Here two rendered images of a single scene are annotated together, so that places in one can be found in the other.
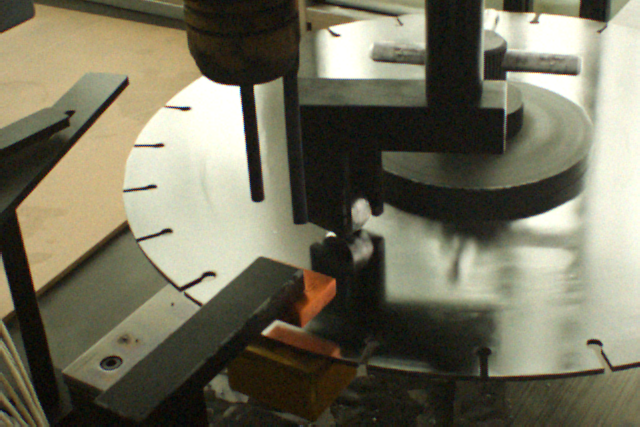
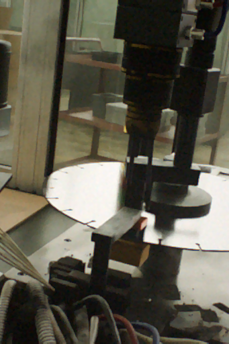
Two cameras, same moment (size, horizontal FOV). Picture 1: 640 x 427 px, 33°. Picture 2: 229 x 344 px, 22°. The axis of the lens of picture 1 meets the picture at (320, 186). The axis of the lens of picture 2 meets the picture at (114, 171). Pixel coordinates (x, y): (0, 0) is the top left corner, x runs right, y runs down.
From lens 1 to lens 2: 0.30 m
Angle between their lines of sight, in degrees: 21
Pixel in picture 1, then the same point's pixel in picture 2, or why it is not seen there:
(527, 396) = (187, 291)
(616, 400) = (218, 293)
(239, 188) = (90, 201)
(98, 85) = (1, 175)
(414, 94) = (169, 164)
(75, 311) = not seen: outside the picture
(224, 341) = (126, 223)
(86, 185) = not seen: outside the picture
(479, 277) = (187, 228)
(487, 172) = (180, 201)
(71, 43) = not seen: outside the picture
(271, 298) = (135, 216)
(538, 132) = (193, 193)
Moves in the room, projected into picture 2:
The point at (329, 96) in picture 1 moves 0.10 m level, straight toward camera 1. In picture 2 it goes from (141, 161) to (168, 189)
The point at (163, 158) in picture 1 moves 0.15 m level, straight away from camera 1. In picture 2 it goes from (56, 191) to (25, 158)
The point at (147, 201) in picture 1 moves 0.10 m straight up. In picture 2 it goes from (58, 201) to (66, 118)
